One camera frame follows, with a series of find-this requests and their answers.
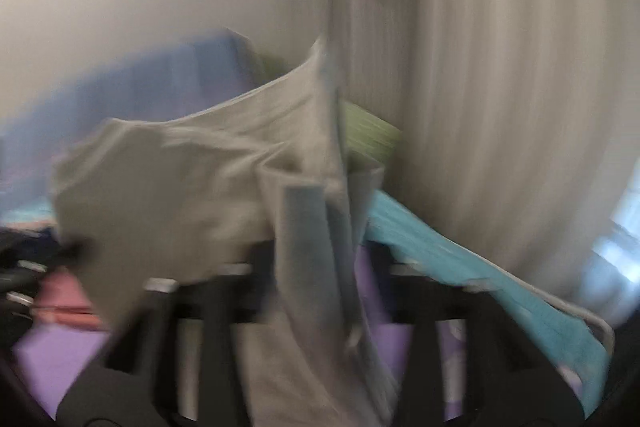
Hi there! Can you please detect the blue plaid sheet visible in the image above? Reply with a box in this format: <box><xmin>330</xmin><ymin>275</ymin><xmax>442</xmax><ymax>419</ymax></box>
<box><xmin>0</xmin><ymin>28</ymin><xmax>253</xmax><ymax>212</ymax></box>

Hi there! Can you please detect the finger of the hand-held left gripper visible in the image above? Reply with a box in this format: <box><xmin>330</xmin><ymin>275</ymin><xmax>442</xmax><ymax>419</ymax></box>
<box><xmin>47</xmin><ymin>238</ymin><xmax>95</xmax><ymax>269</ymax></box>

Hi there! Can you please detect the green pillow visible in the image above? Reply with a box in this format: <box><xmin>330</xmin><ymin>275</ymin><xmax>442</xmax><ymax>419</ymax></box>
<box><xmin>250</xmin><ymin>51</ymin><xmax>405</xmax><ymax>170</ymax></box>

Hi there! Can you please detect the purple floral duvet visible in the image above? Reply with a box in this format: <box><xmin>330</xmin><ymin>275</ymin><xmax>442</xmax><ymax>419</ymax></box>
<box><xmin>0</xmin><ymin>191</ymin><xmax>615</xmax><ymax>424</ymax></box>

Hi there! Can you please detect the white pleated curtain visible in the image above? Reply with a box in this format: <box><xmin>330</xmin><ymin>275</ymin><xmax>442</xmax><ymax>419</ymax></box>
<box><xmin>335</xmin><ymin>0</ymin><xmax>640</xmax><ymax>313</ymax></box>

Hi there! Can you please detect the pink folded garment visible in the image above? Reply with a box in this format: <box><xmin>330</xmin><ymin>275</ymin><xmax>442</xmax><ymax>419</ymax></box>
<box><xmin>27</xmin><ymin>268</ymin><xmax>113</xmax><ymax>334</ymax></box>

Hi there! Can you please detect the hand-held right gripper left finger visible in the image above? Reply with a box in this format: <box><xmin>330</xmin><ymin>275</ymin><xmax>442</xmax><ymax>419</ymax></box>
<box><xmin>55</xmin><ymin>241</ymin><xmax>277</xmax><ymax>427</ymax></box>

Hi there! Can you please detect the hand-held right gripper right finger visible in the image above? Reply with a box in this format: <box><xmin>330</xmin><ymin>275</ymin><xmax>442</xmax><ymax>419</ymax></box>
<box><xmin>359</xmin><ymin>241</ymin><xmax>587</xmax><ymax>427</ymax></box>

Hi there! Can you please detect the grey long-sleeve shirt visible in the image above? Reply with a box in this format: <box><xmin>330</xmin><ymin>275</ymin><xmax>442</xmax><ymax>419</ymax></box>
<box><xmin>50</xmin><ymin>32</ymin><xmax>402</xmax><ymax>427</ymax></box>

